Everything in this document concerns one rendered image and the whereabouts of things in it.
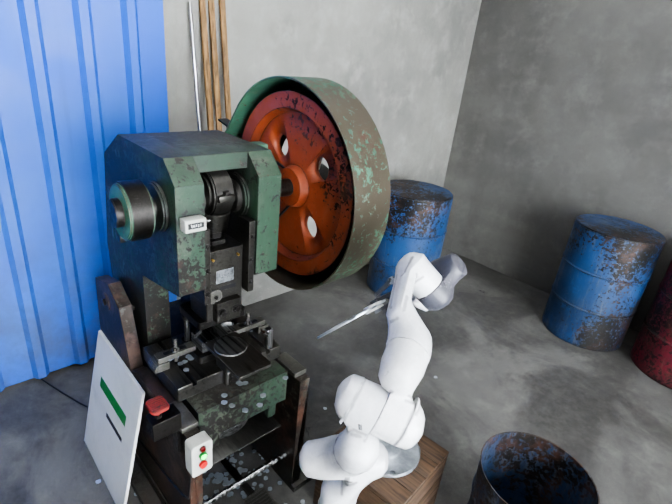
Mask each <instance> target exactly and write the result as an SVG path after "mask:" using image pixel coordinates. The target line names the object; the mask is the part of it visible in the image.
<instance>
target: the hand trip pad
mask: <svg viewBox="0 0 672 504"><path fill-rule="evenodd" d="M145 407H146V408H147V410H148V411H149V413H150V414H151V415H153V416H159V415H160V414H161V413H163V412H165V411H167V410H168V409H169V403H168V402H167V401H166V399H165V398H164V397H163V396H161V395H159V396H156V397H153V398H151V399H149V400H147V401H146V402H145Z"/></svg>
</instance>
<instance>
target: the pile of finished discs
mask: <svg viewBox="0 0 672 504"><path fill-rule="evenodd" d="M378 439H379V438H378ZM379 442H381V443H382V444H383V445H384V446H385V448H386V450H387V452H388V460H389V463H388V468H387V471H386V472H385V473H384V475H383V476H382V477H386V478H398V477H402V476H405V475H407V474H409V473H411V472H412V471H413V469H415V468H416V466H417V465H418V463H419V459H420V447H419V446H418V443H416V444H415V445H414V446H413V447H412V448H409V449H407V450H404V449H402V448H399V447H396V446H393V445H391V444H389V443H387V442H385V441H383V440H381V439H379Z"/></svg>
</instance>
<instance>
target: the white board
mask: <svg viewBox="0 0 672 504"><path fill-rule="evenodd" d="M144 398H145V391H144V390H143V389H142V387H141V386H140V384H139V383H138V382H137V380H136V379H135V377H134V376H133V374H132V373H131V372H130V370H129V369H128V367H127V366H126V365H125V363H124V362H123V360H122V359H121V357H120V356H119V355H118V353H117V352H116V350H115V349H114V348H113V346H112V345H111V343H110V342H109V340H108V339H107V338H106V336H105V335H104V333H103V332H102V331H101V330H99V331H98V337H97V345H96V353H95V360H94V368H93V376H92V384H91V391H90V399H89V407H88V414H87V422H86V430H85V438H84V441H85V443H86V445H87V447H88V449H89V451H90V453H91V455H92V457H93V459H94V461H95V463H96V465H97V467H98V469H99V471H100V473H101V476H102V478H103V480H104V482H105V484H106V486H107V488H108V490H109V492H110V494H111V496H112V498H113V500H114V502H115V504H127V499H128V493H129V487H130V481H131V475H132V469H133V464H134V458H135V452H136V446H137V440H138V434H139V428H140V422H141V416H142V410H143V404H144Z"/></svg>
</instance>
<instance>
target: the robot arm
mask: <svg viewBox="0 0 672 504"><path fill-rule="evenodd" d="M466 274H467V269H466V266H465V263H464V262H463V261H462V259H461V258H460V257H459V256H458V255H457V254H454V253H451V254H448V255H444V256H442V257H440V258H438V259H435V260H433V261H431V262H429V261H428V259H427V258H426V257H425V255H424V254H422V253H416V252H411V253H408V254H406V255H404V256H403V257H402V258H401V259H400V260H399V261H398V263H397V265H396V269H395V278H394V276H391V277H389V278H388V279H387V281H386V283H385V284H384V285H383V286H382V287H381V288H380V289H379V290H378V291H376V292H375V293H374V296H375V299H374V300H372V301H370V304H371V305H369V306H367V307H365V308H364V309H363V310H364V311H365V310H367V309H369V308H371V307H373V306H375V305H377V304H379V303H380V302H382V301H381V300H383V299H385V298H387V297H390V300H389V303H387V304H385V305H383V304H381V305H379V306H377V307H375V308H374V309H372V310H370V311H368V312H367V313H365V314H366V315H367V314H369V313H371V312H373V311H374V312H375V313H378V312H380V311H383V312H384V314H385V315H386V317H387V321H388V339H387V343H386V349H385V351H384V353H383V355H382V358H381V363H380V368H379V373H378V377H379V380H380V383H381V385H379V384H376V383H374V382H372V381H369V380H367V379H365V377H362V376H359V375H356V374H353V375H351V376H349V377H347V378H346V379H344V380H343V381H342V382H341V384H340V385H339V386H338V388H337V392H336V398H335V403H334V406H335V410H336V413H337V415H338V417H339V418H340V421H339V422H340V424H341V423H342V422H344V423H345V425H346V428H345V429H344V430H343V431H342V432H340V433H339V434H336V435H331V436H328V437H325V438H320V439H314V440H308V441H307V442H306V443H305V444H304V445H303V447H302V449H301V451H300V453H299V465H300V468H301V470H302V471H303V473H304V474H305V476H306V477H308V478H313V479H318V480H323V482H322V485H321V495H320V498H319V499H318V504H356V501H357V497H358V495H359V493H360V492H361V491H362V489H364V488H365V487H366V486H367V485H368V484H370V483H371V482H372V481H374V480H376V479H379V478H381V477H382V476H383V475H384V473H385V472H386V471H387V468H388V463H389V460H388V452H387V450H386V448H385V446H384V445H383V444H382V443H381V442H379V439H381V440H383V441H385V442H387V443H389V444H391V445H393V446H396V447H399V448H402V449H404V450H407V449H409V448H412V447H413V446H414V445H415V444H416V443H418V442H419V440H420V438H421V437H422V434H423V431H424V423H425V416H424V412H423V409H422V407H421V405H420V399H419V397H418V398H415V400H414V401H413V399H412V394H413V392H414V390H415V389H416V387H417V385H418V384H419V382H420V381H421V379H422V378H423V376H424V373H425V370H426V367H427V365H428V363H429V360H430V357H431V352H432V338H431V335H430V332H429V331H428V329H427V328H426V326H425V324H424V323H423V321H422V320H421V318H420V317H419V315H418V313H417V311H416V309H415V308H414V306H415V307H416V308H418V309H421V310H423V311H425V312H426V311H428V310H429V311H435V310H440V309H442V308H444V307H446V306H447V305H448V304H450V302H451V301H452V299H453V294H454V286H455V285H456V284H457V283H458V281H459V280H461V279H462V278H463V277H464V276H465V275H466ZM392 284H393V287H392V291H391V292H389V293H386V294H384V295H382V296H380V294H381V293H382V292H383V291H384V290H385V289H387V288H388V287H389V286H390V285H392ZM378 438H379V439H378Z"/></svg>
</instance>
